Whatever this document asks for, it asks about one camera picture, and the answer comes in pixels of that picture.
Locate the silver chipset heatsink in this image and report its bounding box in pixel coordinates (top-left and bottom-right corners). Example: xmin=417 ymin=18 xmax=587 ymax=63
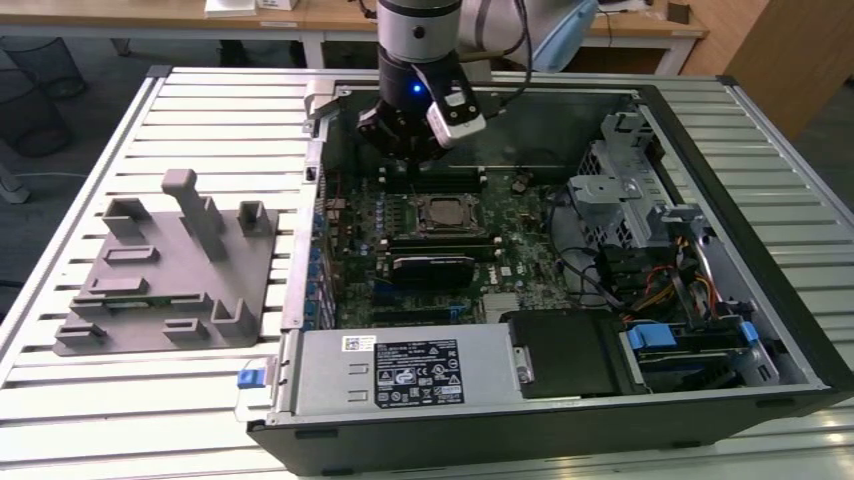
xmin=483 ymin=293 xmax=521 ymax=321

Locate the black expansion slot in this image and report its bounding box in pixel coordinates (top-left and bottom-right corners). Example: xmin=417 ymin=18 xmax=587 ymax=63
xmin=369 ymin=308 xmax=465 ymax=324

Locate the black mesh waste bin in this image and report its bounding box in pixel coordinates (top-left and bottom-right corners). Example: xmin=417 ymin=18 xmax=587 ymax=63
xmin=0 ymin=69 xmax=74 ymax=159
xmin=0 ymin=37 xmax=88 ymax=99

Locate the yellow red wire bundle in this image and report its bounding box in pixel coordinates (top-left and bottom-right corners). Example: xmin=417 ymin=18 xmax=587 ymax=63
xmin=625 ymin=264 xmax=725 ymax=324

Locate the green RAM stick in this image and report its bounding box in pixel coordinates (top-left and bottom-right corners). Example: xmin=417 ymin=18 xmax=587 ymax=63
xmin=105 ymin=297 xmax=176 ymax=309

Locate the green motherboard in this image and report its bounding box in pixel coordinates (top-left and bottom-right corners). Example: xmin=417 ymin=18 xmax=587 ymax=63
xmin=312 ymin=167 xmax=588 ymax=331

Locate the metal socket cover frame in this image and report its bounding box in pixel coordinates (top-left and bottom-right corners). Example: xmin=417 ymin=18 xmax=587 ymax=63
xmin=417 ymin=194 xmax=484 ymax=237

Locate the small black graphics card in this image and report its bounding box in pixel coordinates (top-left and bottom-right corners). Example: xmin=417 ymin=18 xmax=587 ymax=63
xmin=389 ymin=255 xmax=479 ymax=292

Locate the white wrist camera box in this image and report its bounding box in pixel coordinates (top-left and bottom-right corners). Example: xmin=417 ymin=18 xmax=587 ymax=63
xmin=424 ymin=91 xmax=489 ymax=150

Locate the wooden cabinet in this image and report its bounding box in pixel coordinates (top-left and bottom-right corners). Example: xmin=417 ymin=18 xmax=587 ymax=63
xmin=683 ymin=0 xmax=854 ymax=141

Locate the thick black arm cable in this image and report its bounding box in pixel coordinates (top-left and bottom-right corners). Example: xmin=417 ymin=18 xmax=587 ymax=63
xmin=483 ymin=0 xmax=539 ymax=121

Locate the flat black wire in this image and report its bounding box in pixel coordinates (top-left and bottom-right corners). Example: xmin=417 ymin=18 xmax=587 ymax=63
xmin=665 ymin=239 xmax=708 ymax=331

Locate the grey plastic parts rack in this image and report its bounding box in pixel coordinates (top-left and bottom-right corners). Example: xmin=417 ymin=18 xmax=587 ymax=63
xmin=52 ymin=168 xmax=281 ymax=357

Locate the silver power supply unit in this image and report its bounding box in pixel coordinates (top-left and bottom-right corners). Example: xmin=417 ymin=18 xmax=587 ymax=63
xmin=265 ymin=322 xmax=529 ymax=417

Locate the wooden desk white frame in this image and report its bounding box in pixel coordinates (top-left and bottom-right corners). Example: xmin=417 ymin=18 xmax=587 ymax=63
xmin=312 ymin=0 xmax=709 ymax=76
xmin=0 ymin=0 xmax=325 ymax=69

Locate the thin black wire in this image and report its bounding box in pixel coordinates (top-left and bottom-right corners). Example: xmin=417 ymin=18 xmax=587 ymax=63
xmin=547 ymin=189 xmax=625 ymax=314

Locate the grey plastic cage bracket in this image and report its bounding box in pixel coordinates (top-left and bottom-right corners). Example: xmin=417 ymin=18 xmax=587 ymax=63
xmin=649 ymin=203 xmax=705 ymax=236

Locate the CPU socket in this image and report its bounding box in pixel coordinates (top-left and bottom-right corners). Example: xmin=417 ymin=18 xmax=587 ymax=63
xmin=413 ymin=193 xmax=485 ymax=238

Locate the grey metal stand foot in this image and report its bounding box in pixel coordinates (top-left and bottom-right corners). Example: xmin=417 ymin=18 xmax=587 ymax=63
xmin=0 ymin=164 xmax=32 ymax=204

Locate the hard disk in blue carrier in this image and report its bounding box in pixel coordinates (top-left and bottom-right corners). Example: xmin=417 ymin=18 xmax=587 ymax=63
xmin=623 ymin=319 xmax=761 ymax=394

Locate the CPU with silver top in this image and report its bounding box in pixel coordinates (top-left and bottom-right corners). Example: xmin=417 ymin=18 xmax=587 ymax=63
xmin=428 ymin=198 xmax=472 ymax=228

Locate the black open PC case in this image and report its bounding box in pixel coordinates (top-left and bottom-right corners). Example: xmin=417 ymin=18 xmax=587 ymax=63
xmin=236 ymin=69 xmax=854 ymax=476

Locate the plain white box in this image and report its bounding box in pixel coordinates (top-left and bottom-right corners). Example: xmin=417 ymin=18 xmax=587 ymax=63
xmin=202 ymin=0 xmax=258 ymax=19

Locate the black RAM slot bank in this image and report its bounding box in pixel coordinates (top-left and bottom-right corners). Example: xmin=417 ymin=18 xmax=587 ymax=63
xmin=377 ymin=167 xmax=487 ymax=195
xmin=384 ymin=233 xmax=503 ymax=259

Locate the metal drive cage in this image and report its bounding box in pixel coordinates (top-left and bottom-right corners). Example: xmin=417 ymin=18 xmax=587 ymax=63
xmin=565 ymin=112 xmax=675 ymax=251

